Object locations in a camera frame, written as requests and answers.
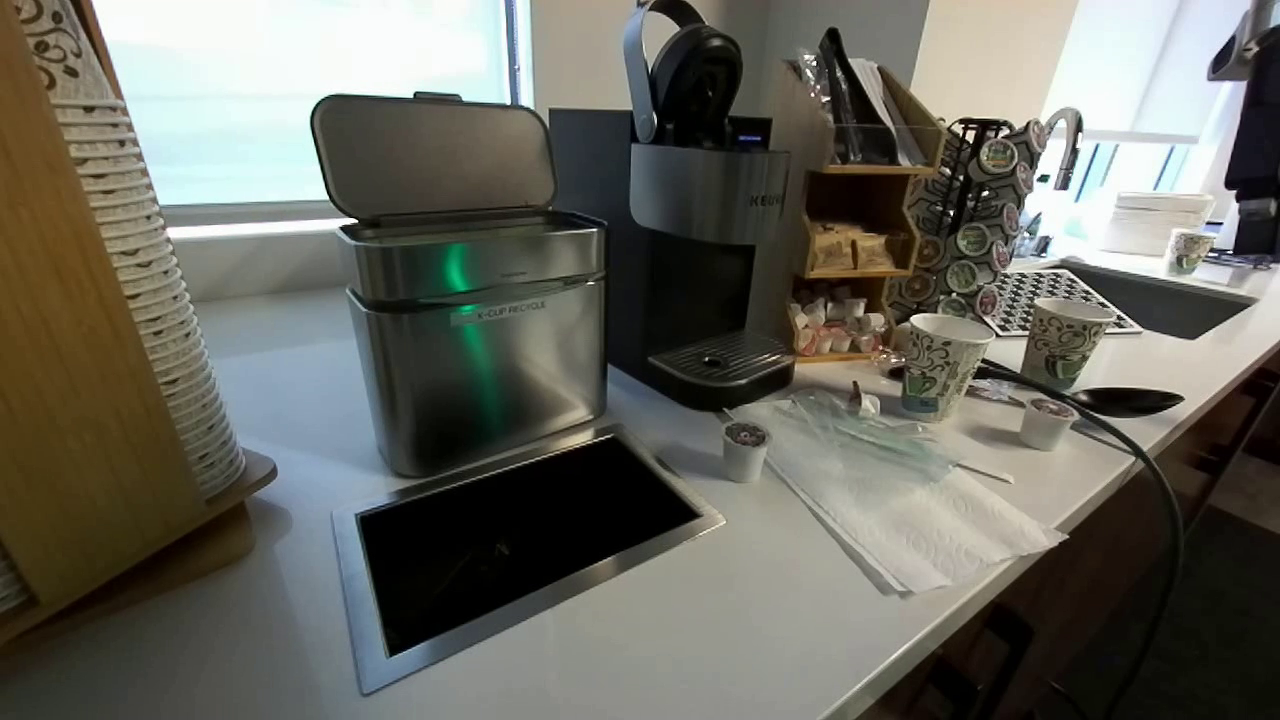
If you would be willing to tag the white coffee pod dark lid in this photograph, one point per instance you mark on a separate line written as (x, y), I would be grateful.
(746, 453)

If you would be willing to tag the black and silver coffee machine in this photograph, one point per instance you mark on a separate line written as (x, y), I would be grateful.
(700, 200)

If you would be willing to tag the stack of patterned paper cups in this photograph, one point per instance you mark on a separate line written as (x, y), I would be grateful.
(148, 302)

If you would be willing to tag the stack of white plates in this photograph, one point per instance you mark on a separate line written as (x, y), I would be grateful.
(1152, 224)

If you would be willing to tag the stainless steel lidded bin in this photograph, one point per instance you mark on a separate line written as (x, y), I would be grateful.
(464, 383)

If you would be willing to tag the tiny creamer pod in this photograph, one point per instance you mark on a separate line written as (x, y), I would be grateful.
(867, 402)

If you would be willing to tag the clear plastic bag of stirrers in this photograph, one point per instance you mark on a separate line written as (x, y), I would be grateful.
(867, 434)

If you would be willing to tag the wooden condiment organizer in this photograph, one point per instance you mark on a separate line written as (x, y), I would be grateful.
(861, 200)

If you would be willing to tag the white paper napkins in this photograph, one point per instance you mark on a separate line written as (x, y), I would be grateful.
(921, 526)

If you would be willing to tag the black stirrers bundle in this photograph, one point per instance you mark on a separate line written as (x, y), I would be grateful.
(852, 103)

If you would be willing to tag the small white creamer cup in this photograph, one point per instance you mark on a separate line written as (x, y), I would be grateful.
(1047, 427)

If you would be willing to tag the patterned black white tray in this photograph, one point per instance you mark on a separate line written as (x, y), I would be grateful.
(1047, 287)

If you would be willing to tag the chrome sink faucet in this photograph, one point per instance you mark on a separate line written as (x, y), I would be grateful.
(1063, 134)

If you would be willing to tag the black plastic spoon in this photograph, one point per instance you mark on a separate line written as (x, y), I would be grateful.
(1127, 398)

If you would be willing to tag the dark countertop sink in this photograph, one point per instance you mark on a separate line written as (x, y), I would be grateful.
(1161, 302)

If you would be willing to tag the patterned mug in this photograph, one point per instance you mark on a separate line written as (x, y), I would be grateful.
(1186, 251)

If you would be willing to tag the wooden cup dispenser stand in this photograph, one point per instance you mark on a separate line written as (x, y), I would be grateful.
(66, 402)

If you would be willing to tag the dark hanging jacket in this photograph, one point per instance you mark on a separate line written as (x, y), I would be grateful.
(1256, 134)

